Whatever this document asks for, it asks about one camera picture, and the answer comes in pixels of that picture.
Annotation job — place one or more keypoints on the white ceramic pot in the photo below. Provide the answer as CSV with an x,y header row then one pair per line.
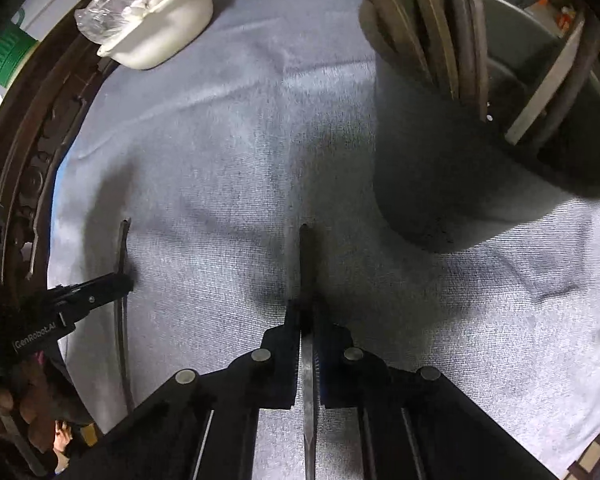
x,y
165,35

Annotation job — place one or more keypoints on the light blue cloth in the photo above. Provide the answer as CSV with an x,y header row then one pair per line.
x,y
60,230

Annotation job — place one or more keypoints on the grey utensil holder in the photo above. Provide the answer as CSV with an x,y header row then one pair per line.
x,y
430,175

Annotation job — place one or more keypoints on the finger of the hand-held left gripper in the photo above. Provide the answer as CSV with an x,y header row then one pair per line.
x,y
95,292

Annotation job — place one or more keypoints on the clear plastic bag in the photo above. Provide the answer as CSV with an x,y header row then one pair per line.
x,y
125,0

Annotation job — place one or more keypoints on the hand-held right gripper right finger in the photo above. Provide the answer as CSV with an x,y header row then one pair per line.
x,y
318,360

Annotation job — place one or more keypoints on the white plastic container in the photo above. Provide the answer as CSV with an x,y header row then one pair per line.
x,y
45,17

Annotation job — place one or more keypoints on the grey tablecloth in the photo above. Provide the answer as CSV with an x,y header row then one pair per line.
x,y
230,170

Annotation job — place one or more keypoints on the green ribbed lid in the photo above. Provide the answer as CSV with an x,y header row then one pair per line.
x,y
5,55

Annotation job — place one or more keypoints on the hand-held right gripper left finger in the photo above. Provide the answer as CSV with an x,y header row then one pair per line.
x,y
285,332

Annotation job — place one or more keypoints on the person's left hand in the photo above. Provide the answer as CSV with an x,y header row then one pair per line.
x,y
35,390

